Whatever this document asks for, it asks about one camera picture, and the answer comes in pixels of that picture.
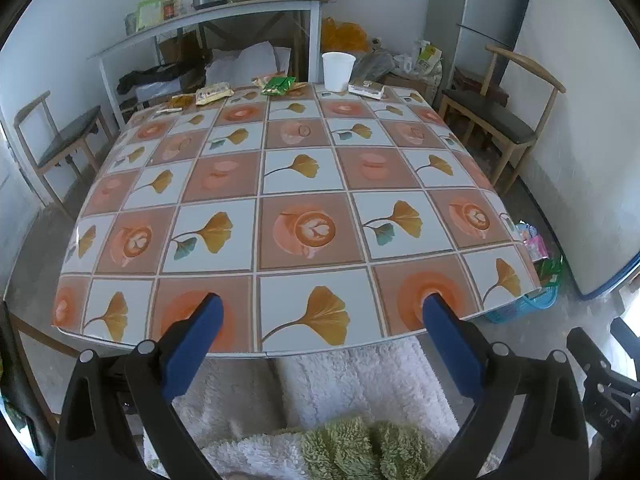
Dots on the white fluffy robe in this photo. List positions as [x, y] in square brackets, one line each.
[350, 385]

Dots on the small orange packet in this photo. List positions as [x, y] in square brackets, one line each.
[180, 102]

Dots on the grey refrigerator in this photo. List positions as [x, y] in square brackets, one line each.
[480, 0]

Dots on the wooden chair dark seat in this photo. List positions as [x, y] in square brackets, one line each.
[495, 115]
[65, 132]

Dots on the dark wooden stool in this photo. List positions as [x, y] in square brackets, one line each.
[470, 77]

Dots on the small yellow red packet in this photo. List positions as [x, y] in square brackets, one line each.
[260, 81]

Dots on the grey plastic bag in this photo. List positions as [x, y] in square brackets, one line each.
[375, 65]

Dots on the green white carton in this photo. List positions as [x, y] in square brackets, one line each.
[427, 57]

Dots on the white sack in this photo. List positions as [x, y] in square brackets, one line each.
[245, 62]

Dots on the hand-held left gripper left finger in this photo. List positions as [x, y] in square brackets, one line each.
[195, 345]

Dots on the white paper cup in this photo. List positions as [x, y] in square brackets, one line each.
[337, 72]

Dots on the yellow plastic bag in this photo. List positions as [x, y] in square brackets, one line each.
[342, 37]

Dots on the white side table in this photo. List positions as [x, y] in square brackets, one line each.
[225, 12]

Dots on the dark clothes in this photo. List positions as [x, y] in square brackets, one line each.
[150, 77]

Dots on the small white box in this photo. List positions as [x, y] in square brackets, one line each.
[366, 89]

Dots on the cardboard box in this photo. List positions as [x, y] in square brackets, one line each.
[402, 82]

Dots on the blue plastic basket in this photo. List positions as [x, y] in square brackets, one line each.
[520, 310]

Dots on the green box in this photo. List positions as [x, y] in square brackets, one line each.
[150, 14]

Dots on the green fluffy cloth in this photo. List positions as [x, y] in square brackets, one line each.
[360, 452]

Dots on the small green packet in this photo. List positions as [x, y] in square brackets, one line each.
[279, 86]

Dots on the white mattress blue edge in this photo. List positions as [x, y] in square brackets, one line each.
[575, 135]

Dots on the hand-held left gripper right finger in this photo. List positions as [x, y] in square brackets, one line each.
[450, 350]

